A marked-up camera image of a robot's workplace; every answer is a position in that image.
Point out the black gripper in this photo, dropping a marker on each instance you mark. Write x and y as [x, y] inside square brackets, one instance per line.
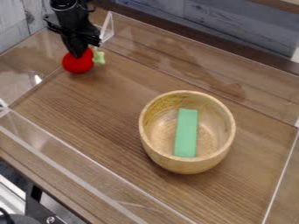
[70, 21]

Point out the red plush strawberry toy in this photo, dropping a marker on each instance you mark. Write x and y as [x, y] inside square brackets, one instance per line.
[82, 64]

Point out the wooden bowl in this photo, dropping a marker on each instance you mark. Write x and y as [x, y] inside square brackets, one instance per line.
[217, 130]

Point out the green rectangular block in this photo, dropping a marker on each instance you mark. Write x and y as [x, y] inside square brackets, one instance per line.
[186, 133]

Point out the clear acrylic tray wall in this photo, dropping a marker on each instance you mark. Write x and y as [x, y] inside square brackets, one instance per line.
[70, 129]

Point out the black table leg bracket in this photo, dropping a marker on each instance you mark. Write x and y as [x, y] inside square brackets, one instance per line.
[36, 210]

